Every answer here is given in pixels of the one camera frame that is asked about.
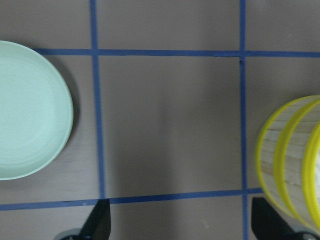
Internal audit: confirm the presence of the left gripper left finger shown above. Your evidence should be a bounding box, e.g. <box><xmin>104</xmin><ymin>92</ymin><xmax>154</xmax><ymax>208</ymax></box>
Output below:
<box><xmin>54</xmin><ymin>199</ymin><xmax>111</xmax><ymax>240</ymax></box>

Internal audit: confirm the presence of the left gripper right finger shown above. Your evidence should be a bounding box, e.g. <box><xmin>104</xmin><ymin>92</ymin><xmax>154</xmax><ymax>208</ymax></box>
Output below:
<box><xmin>251</xmin><ymin>197</ymin><xmax>320</xmax><ymax>240</ymax></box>

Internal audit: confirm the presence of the yellow bamboo steamer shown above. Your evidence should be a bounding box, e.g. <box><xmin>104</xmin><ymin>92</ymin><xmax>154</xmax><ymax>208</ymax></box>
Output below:
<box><xmin>273</xmin><ymin>98</ymin><xmax>320</xmax><ymax>233</ymax></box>
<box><xmin>254</xmin><ymin>94</ymin><xmax>320</xmax><ymax>221</ymax></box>

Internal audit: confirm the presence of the light green plate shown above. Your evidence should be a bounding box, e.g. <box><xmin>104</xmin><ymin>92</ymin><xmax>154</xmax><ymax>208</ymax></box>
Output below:
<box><xmin>0</xmin><ymin>40</ymin><xmax>74</xmax><ymax>181</ymax></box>

